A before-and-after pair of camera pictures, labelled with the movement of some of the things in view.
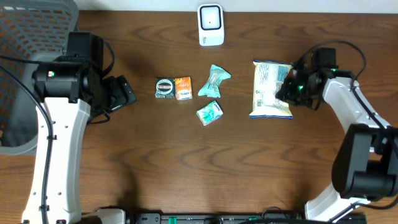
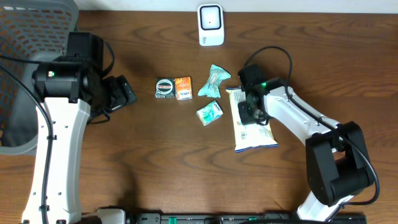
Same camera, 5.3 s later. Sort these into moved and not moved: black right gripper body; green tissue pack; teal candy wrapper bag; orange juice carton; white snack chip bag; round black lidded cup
Moved: white snack chip bag; black right gripper body
Not moved: teal candy wrapper bag; round black lidded cup; green tissue pack; orange juice carton
